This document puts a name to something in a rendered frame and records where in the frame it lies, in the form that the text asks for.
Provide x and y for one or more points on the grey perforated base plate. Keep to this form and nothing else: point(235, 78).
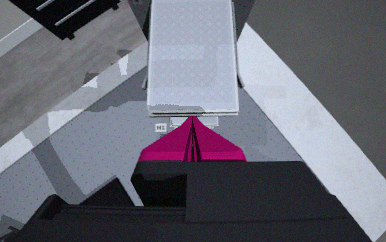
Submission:
point(104, 142)

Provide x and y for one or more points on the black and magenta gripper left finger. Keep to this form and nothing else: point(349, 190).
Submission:
point(176, 145)

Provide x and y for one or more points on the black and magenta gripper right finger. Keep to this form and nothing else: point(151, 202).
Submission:
point(211, 147)

